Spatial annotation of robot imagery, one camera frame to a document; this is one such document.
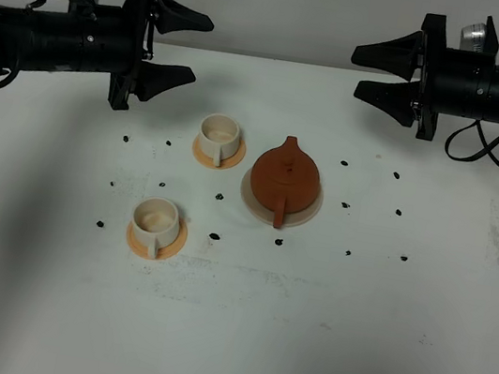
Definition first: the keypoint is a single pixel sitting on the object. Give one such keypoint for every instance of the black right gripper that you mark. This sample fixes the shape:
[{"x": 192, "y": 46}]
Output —
[{"x": 452, "y": 81}]

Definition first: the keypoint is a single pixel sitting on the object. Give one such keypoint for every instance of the white far teacup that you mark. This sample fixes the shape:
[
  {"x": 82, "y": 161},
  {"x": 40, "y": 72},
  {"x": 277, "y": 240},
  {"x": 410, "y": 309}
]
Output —
[{"x": 219, "y": 138}]

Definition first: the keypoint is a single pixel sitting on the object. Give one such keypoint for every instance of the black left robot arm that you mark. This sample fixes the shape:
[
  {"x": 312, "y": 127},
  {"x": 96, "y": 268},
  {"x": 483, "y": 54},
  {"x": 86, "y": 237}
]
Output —
[{"x": 82, "y": 36}]

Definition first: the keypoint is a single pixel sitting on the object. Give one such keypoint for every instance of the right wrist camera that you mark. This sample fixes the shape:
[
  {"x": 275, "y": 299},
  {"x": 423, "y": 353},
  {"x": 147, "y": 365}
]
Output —
[{"x": 480, "y": 38}]

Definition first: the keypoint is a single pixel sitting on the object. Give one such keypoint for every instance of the orange far saucer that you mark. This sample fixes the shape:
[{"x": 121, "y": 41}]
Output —
[{"x": 226, "y": 163}]

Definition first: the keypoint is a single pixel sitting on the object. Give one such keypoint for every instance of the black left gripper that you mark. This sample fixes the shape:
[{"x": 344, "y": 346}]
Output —
[{"x": 120, "y": 38}]

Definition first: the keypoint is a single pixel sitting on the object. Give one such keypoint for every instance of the white teacup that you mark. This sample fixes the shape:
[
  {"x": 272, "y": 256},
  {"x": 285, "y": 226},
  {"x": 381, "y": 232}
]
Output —
[
  {"x": 154, "y": 225},
  {"x": 219, "y": 138}
]

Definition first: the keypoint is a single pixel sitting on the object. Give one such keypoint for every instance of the orange saucer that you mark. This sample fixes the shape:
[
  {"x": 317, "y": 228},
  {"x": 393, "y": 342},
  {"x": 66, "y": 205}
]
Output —
[
  {"x": 163, "y": 253},
  {"x": 226, "y": 163}
]

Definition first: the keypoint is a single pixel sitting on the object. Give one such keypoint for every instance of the beige round teapot coaster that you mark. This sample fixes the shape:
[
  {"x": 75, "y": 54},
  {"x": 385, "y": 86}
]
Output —
[{"x": 267, "y": 216}]

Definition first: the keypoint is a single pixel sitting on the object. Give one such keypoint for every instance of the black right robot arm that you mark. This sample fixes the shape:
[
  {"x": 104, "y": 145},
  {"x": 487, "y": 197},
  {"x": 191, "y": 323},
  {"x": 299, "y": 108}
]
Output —
[{"x": 435, "y": 79}]

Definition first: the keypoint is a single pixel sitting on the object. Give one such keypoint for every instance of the brown clay teapot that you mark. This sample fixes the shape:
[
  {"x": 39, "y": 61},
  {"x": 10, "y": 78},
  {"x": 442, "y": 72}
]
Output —
[{"x": 285, "y": 180}]

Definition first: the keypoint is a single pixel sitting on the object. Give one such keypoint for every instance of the white near teacup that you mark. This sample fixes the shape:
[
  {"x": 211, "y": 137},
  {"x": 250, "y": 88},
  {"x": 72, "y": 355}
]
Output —
[{"x": 154, "y": 225}]

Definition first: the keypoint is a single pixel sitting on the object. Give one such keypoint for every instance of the orange near saucer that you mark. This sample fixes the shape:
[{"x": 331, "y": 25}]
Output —
[{"x": 163, "y": 253}]

